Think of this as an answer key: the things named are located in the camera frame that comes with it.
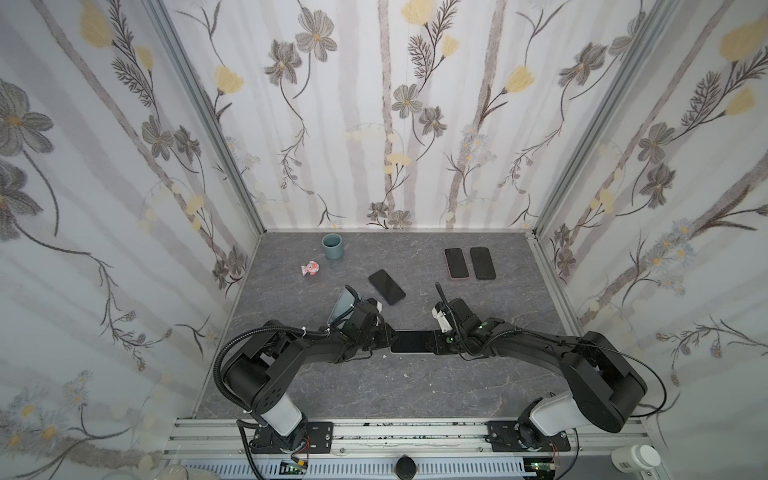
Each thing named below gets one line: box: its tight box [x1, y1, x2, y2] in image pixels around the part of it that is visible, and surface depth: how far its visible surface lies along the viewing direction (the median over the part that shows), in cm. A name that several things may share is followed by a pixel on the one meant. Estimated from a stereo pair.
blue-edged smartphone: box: [368, 269, 406, 306], surface depth 106 cm
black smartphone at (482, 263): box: [470, 247, 496, 280], surface depth 114 cm
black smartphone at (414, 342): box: [391, 331, 436, 353], surface depth 90 cm
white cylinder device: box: [611, 444, 661, 473], surface depth 66 cm
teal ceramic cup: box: [322, 233, 344, 259], surface depth 113 cm
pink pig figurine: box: [300, 260, 320, 276], surface depth 107 cm
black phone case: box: [470, 246, 496, 280], surface depth 114 cm
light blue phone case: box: [388, 330, 439, 355], surface depth 90 cm
